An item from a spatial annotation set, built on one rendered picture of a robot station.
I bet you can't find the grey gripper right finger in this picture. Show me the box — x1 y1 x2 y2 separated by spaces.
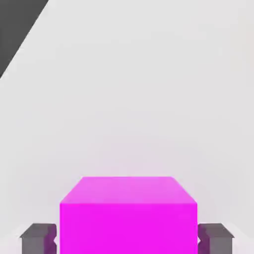
197 223 243 254

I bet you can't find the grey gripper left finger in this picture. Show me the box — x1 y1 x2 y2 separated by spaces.
11 223 58 254

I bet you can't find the small magenta cube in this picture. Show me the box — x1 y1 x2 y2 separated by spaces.
59 176 198 254

